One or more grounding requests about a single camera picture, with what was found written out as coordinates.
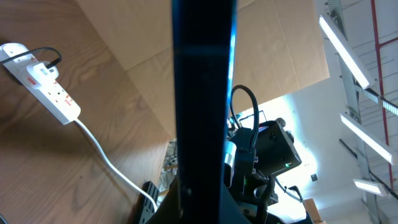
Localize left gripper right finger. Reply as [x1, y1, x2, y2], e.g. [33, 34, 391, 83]
[220, 185, 251, 224]

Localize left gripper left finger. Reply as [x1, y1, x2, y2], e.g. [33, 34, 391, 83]
[147, 177, 180, 224]

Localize blue-screen Galaxy smartphone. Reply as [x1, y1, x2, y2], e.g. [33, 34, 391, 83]
[172, 0, 237, 223]

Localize black USB charging cable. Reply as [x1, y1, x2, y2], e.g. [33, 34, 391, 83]
[0, 47, 63, 70]

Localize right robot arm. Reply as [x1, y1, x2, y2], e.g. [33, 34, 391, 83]
[224, 121, 308, 223]

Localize white USB charger plug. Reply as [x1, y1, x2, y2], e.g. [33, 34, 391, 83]
[26, 61, 59, 90]

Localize ceiling light fixture lower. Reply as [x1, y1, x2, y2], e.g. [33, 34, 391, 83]
[353, 179, 388, 197]

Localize ceiling light fixture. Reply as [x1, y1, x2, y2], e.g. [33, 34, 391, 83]
[353, 179, 388, 197]
[318, 14, 374, 89]
[340, 113, 397, 166]

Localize ceiling light fixture middle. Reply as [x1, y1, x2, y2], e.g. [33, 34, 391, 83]
[340, 113, 397, 166]

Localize white power strip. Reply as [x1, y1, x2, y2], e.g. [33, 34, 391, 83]
[1, 43, 81, 125]

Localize brown cardboard panel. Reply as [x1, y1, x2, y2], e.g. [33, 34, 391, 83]
[78, 0, 330, 136]

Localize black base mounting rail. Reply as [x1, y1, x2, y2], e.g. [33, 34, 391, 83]
[134, 181, 160, 224]

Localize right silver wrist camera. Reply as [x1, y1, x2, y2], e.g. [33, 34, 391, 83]
[224, 141, 237, 188]

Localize white power strip cord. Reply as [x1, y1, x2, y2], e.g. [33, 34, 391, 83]
[73, 118, 159, 213]

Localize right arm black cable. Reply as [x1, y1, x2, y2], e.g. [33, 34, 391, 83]
[229, 84, 261, 153]

